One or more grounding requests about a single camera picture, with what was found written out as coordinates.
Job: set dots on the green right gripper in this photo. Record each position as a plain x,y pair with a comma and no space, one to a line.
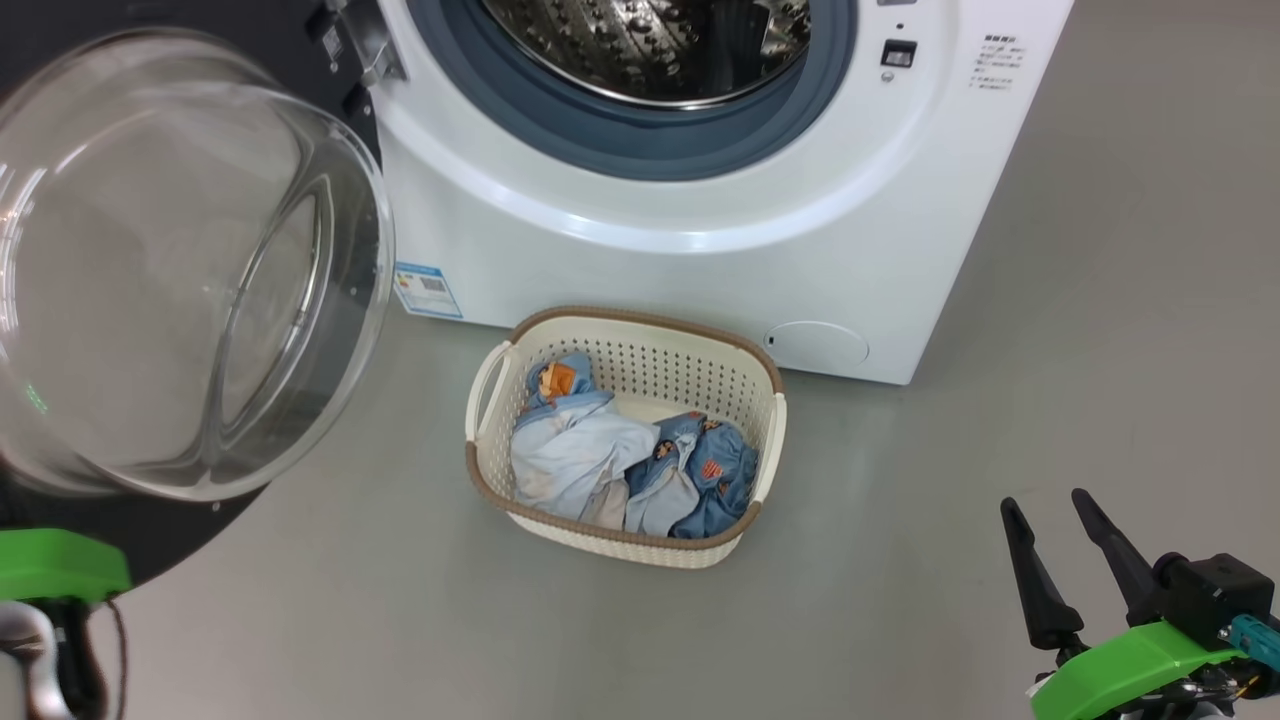
1110,675

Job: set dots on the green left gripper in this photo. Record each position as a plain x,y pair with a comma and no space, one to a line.
50,565

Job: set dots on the black round glass washer door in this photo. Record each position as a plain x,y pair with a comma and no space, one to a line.
150,300

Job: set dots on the denim blue printed garment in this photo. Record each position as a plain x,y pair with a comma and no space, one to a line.
715,480

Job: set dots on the pale blue printed garment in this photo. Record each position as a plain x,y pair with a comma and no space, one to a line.
575,455

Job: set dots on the cream perforated basket brown rim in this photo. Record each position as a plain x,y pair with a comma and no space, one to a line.
660,345

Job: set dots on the white front-load washing machine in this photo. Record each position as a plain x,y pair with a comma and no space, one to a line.
700,270

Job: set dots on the black door lock slot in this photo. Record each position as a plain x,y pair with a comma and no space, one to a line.
898,53

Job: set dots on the grey rubber door seal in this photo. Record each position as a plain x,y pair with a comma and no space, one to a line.
620,145

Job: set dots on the round white filter cover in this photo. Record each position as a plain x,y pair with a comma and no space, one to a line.
817,343

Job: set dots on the blue energy label sticker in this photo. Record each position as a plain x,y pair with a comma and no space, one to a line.
428,291

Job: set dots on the small printed text label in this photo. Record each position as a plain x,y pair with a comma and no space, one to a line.
1000,62

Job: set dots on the perforated steel washer drum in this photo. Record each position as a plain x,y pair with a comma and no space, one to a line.
650,50

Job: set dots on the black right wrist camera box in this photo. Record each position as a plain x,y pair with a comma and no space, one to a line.
1215,600

